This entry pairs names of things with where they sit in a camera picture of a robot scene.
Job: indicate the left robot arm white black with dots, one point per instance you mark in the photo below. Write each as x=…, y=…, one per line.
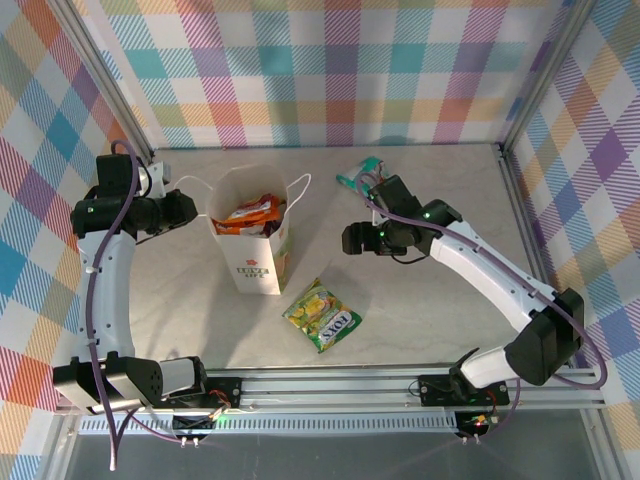
x=107, y=300

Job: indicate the small black controller box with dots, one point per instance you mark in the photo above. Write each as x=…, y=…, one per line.
x=472, y=425
x=192, y=425

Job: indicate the aluminium side rail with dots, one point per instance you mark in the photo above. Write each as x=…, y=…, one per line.
x=516, y=200

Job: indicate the aluminium frame rail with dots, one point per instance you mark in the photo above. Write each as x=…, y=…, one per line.
x=325, y=390

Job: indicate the aluminium frame post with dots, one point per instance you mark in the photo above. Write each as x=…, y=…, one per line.
x=102, y=75
x=545, y=75

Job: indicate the teal snack packet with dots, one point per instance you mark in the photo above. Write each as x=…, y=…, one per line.
x=352, y=176

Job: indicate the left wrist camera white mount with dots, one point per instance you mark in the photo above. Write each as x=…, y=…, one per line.
x=157, y=175

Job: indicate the orange Fox's candy bag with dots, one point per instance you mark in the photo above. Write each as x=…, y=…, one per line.
x=260, y=205

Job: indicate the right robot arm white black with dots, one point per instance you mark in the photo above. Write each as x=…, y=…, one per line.
x=485, y=275

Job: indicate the white printed paper bag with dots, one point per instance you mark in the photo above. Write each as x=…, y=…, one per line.
x=255, y=272

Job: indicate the black base plate left arm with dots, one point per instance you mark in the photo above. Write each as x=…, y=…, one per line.
x=225, y=387

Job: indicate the green Fox's candy bag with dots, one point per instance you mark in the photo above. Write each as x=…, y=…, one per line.
x=320, y=320

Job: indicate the black base plate right arm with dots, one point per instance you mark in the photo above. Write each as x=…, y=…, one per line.
x=435, y=390

